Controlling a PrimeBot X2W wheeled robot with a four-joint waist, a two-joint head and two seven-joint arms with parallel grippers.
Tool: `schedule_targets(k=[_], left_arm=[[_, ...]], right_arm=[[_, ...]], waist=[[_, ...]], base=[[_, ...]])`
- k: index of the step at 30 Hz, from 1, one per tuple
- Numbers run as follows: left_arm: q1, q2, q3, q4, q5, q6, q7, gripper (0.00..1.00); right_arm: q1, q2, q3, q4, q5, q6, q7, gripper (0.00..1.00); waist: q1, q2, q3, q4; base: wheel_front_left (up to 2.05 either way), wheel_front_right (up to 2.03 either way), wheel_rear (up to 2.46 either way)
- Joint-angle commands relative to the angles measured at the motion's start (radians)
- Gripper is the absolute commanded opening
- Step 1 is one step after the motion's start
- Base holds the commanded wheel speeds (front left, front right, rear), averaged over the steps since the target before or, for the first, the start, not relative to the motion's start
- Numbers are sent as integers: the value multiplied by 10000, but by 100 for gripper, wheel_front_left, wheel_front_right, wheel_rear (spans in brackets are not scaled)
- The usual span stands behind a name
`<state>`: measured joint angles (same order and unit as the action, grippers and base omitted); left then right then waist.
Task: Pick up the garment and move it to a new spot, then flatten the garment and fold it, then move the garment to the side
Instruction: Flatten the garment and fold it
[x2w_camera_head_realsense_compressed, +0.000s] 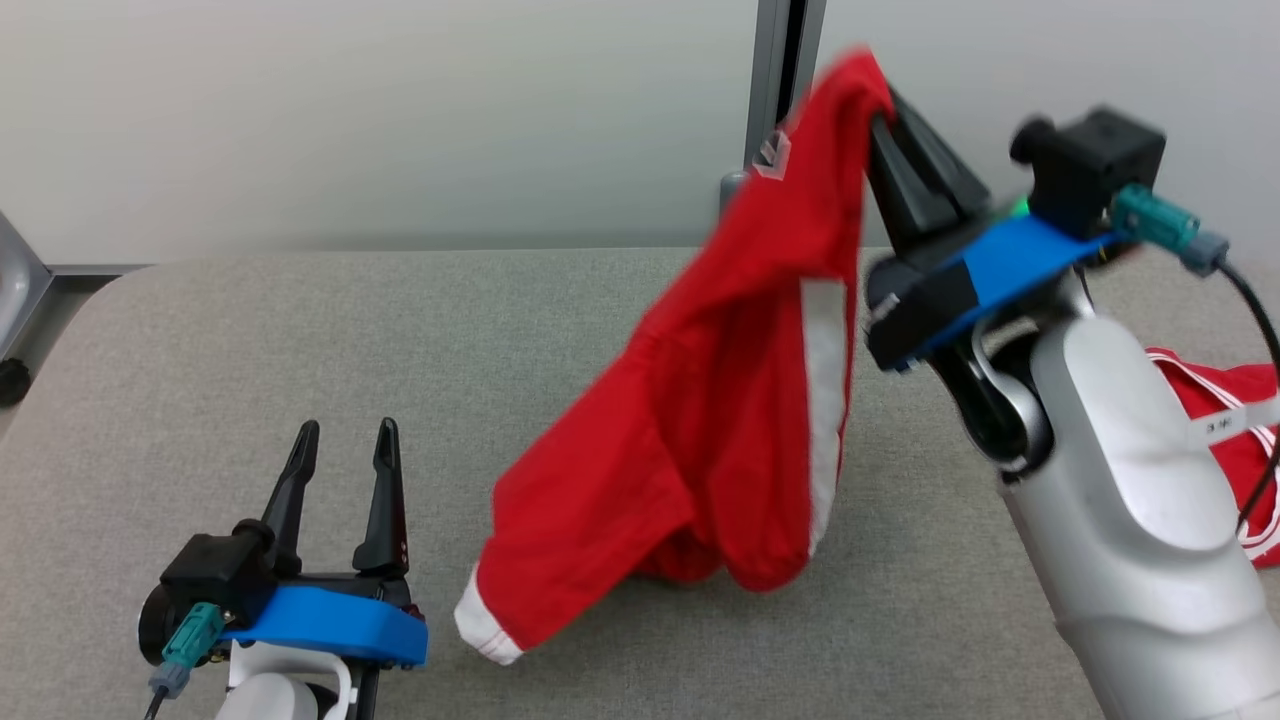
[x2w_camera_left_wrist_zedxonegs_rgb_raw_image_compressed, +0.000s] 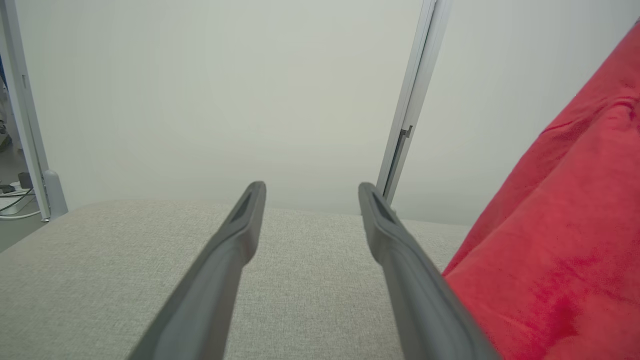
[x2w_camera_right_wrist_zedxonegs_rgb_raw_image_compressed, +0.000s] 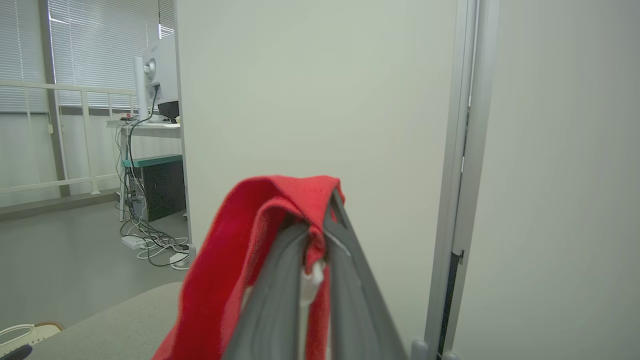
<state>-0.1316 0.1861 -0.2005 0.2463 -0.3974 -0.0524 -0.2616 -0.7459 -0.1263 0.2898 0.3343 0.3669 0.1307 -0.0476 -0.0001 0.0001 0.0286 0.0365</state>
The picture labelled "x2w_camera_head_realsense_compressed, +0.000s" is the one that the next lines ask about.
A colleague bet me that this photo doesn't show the red white T-shirt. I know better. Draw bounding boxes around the red white T-shirt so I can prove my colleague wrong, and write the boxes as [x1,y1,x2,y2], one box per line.
[1145,347,1280,569]

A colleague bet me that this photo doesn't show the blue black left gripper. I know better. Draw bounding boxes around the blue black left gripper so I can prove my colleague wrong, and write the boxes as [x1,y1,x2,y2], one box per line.
[140,418,429,720]

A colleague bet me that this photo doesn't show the red shorts with white stripe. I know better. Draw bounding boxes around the red shorts with white stripe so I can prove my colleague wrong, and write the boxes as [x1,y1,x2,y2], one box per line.
[455,48,896,666]

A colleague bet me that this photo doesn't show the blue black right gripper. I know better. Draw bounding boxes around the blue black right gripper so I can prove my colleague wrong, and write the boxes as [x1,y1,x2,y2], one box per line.
[865,88,1116,373]

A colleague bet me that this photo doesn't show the grey metal cart frame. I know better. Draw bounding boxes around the grey metal cart frame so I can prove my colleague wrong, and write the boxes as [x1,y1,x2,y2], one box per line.
[0,210,51,366]

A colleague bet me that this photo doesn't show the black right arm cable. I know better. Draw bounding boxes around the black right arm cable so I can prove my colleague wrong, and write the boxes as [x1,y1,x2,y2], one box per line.
[1112,185,1280,531]

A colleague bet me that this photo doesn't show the white right cable tag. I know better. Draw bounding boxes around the white right cable tag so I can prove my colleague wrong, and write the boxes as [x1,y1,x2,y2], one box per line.
[1188,395,1280,448]

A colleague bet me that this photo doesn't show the grey partition post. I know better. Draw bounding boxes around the grey partition post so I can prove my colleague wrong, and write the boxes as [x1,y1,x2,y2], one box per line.
[745,0,829,171]

